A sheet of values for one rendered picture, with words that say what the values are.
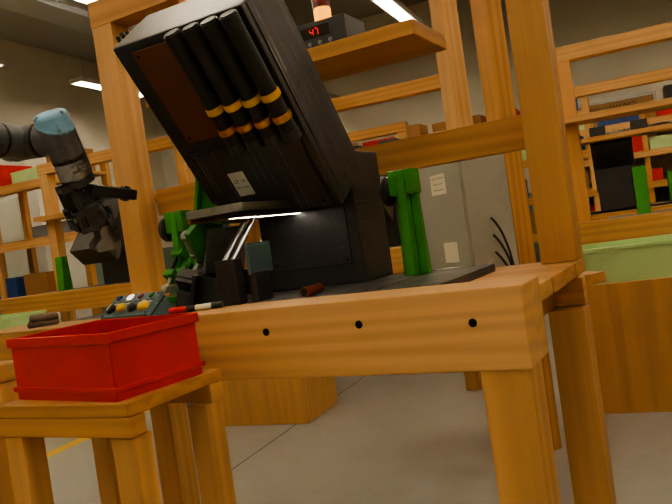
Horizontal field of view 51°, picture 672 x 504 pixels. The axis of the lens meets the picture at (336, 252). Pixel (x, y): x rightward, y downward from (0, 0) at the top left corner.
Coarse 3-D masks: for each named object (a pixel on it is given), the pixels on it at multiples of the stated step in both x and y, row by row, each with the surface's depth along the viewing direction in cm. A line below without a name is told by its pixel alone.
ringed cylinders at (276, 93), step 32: (192, 32) 141; (224, 32) 141; (192, 64) 147; (224, 64) 144; (256, 64) 143; (224, 96) 150; (256, 96) 149; (224, 128) 156; (256, 128) 153; (288, 128) 151
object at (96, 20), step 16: (96, 0) 241; (112, 0) 238; (128, 0) 235; (144, 0) 232; (160, 0) 229; (176, 0) 228; (96, 16) 242; (112, 16) 239; (128, 16) 236; (144, 16) 239
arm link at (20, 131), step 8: (8, 128) 150; (16, 128) 152; (24, 128) 154; (16, 136) 151; (24, 136) 153; (16, 144) 151; (24, 144) 153; (8, 152) 150; (16, 152) 152; (24, 152) 154; (32, 152) 154; (8, 160) 158; (16, 160) 158
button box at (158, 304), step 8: (136, 296) 171; (144, 296) 170; (160, 296) 168; (152, 304) 165; (160, 304) 168; (168, 304) 170; (112, 312) 170; (120, 312) 168; (128, 312) 167; (136, 312) 165; (144, 312) 164; (152, 312) 165; (160, 312) 167; (168, 312) 170
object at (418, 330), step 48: (432, 288) 137; (480, 288) 126; (528, 288) 126; (0, 336) 187; (240, 336) 151; (288, 336) 145; (336, 336) 140; (384, 336) 135; (432, 336) 130; (480, 336) 126; (528, 336) 122
